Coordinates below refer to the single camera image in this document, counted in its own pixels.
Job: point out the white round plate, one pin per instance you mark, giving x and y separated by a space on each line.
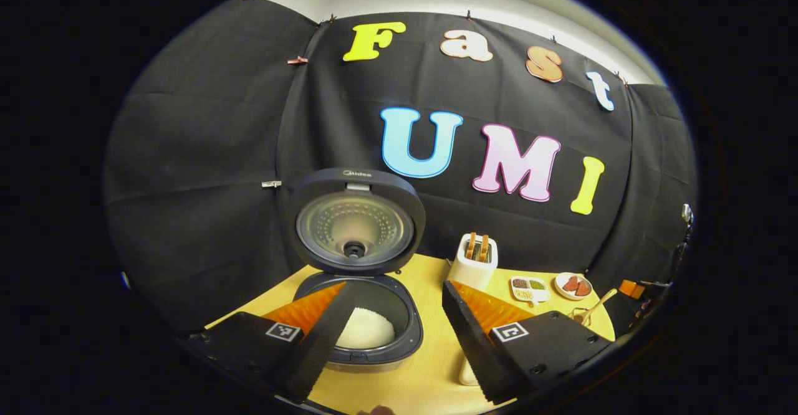
564 293

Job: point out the clear rice container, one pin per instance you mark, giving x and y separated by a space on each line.
467 371

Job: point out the dark blue rice cooker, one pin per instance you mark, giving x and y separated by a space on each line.
355 228

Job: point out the white toaster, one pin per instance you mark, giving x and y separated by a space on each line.
471 271

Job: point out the white divided bean dish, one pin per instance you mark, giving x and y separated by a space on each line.
530 289

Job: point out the wooden spoon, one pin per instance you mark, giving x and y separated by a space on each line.
598 306

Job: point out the white rice heap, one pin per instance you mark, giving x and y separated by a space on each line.
368 329

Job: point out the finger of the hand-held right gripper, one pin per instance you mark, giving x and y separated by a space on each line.
631 289

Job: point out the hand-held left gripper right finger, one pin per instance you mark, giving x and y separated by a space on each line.
474 346

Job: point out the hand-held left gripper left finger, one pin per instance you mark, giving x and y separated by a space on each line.
324 346

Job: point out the red cloth clip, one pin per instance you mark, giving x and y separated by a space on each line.
298 60

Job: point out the bread slice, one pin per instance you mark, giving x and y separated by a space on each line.
471 245
484 247

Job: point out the red meat piece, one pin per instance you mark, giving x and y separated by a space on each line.
570 284
583 288

